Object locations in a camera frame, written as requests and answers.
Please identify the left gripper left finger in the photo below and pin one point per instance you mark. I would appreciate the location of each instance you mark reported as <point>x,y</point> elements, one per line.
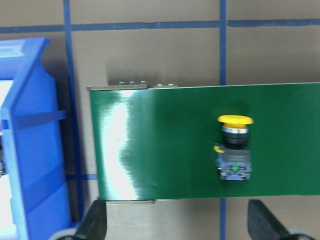
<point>94,224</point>

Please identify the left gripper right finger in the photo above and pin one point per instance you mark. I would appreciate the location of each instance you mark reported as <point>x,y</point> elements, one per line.
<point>262,223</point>

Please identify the left blue plastic bin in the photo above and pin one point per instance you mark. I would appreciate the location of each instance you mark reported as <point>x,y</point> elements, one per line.
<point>32,142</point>

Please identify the green conveyor belt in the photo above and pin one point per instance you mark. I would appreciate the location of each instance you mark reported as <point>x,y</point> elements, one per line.
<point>158,143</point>

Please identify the yellow push button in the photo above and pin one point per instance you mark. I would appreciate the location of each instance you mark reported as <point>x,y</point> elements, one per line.
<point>233,157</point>

